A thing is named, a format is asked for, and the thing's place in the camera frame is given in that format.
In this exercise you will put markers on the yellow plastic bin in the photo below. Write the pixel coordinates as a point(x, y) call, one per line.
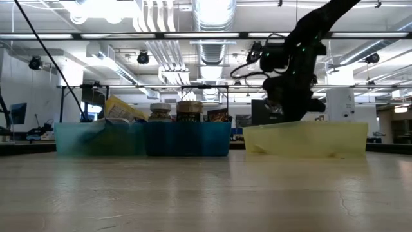
point(305, 138)

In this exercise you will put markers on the wide tan-lid spice can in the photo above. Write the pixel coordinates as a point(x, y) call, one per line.
point(190, 111)

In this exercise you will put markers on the teal plastic bin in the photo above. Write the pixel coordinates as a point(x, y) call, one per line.
point(186, 138)

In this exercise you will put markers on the white-lid spice jar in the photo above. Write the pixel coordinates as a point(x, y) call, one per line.
point(160, 112)

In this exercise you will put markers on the yellow ramen noodle packet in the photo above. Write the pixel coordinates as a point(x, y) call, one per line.
point(124, 109)

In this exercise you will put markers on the green plastic bin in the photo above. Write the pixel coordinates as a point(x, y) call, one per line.
point(80, 138)

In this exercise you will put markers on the background black robot arm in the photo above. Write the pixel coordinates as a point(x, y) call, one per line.
point(40, 130)

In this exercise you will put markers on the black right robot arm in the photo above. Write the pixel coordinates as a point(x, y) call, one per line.
point(315, 22)

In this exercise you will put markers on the black monitor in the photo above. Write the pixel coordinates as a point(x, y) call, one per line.
point(259, 112)

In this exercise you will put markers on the white pillar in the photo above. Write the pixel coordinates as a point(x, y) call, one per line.
point(339, 106)

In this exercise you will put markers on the dark orange snack packet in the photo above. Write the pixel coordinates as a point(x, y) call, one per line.
point(218, 115)

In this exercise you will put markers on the blue screen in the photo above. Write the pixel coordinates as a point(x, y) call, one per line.
point(18, 113)

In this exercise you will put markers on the background black frame rig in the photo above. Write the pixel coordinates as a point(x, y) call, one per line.
point(206, 86)

